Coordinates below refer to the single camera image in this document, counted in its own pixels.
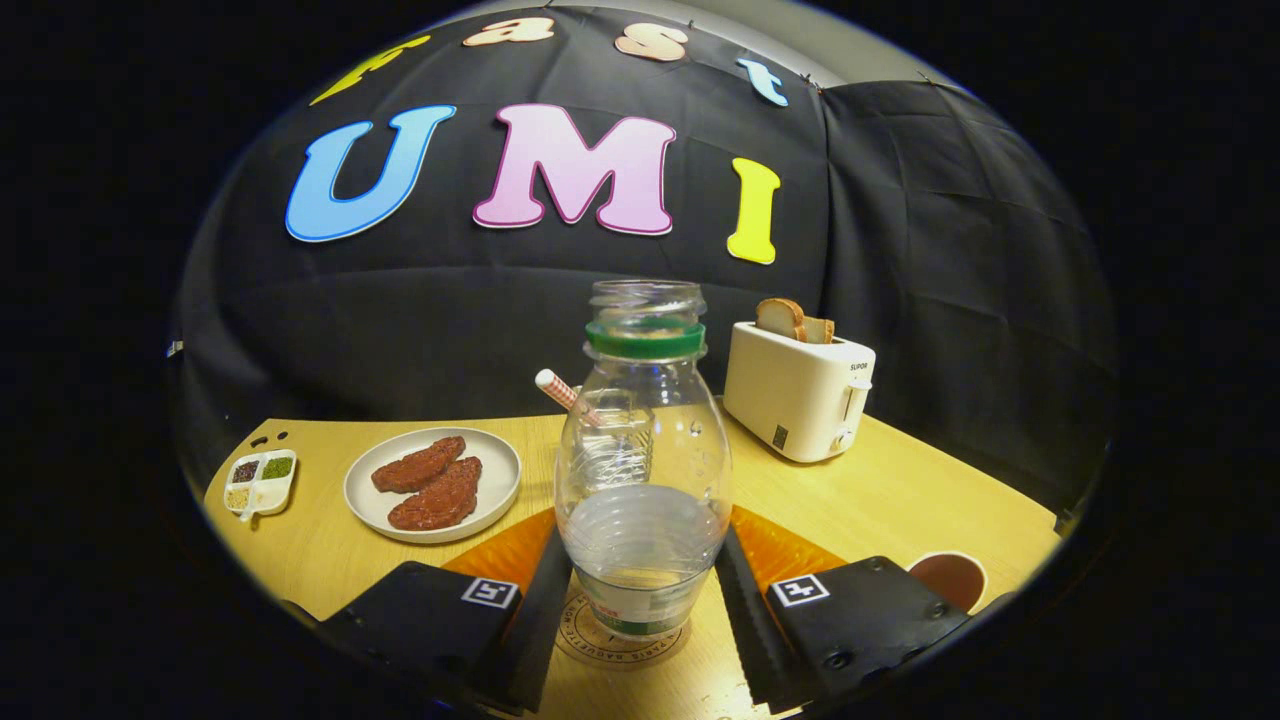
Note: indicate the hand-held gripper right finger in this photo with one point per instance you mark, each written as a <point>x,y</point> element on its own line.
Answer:
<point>745,630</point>

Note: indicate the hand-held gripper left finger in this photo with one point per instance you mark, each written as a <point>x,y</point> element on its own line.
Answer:
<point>535,630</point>

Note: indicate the round cork coaster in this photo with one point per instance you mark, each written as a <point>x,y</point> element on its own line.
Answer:
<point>575,635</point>

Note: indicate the clear plastic juice bottle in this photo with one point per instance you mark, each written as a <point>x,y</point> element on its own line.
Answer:
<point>640,450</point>

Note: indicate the beige cup with pink inside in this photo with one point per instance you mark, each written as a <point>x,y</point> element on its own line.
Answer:
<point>950,580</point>

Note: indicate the red meat steak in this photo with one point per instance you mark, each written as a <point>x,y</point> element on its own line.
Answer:
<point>438,497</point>
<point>418,464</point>

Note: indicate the white round plate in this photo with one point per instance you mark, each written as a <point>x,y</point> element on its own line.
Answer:
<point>495,470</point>

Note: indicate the wooden table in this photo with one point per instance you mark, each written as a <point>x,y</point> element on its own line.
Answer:
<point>880,500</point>

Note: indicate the white toaster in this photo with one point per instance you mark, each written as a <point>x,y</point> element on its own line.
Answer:
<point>790,400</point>

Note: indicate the red white striped straw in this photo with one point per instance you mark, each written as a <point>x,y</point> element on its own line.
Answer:
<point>556,386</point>

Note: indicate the toasted bread slice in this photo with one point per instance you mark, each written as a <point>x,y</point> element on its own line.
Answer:
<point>778,320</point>
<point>820,331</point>

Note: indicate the white seasoning tray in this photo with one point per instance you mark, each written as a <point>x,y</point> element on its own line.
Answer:
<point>260,485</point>

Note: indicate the black backdrop cloth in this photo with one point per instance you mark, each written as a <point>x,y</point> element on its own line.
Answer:
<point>450,320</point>

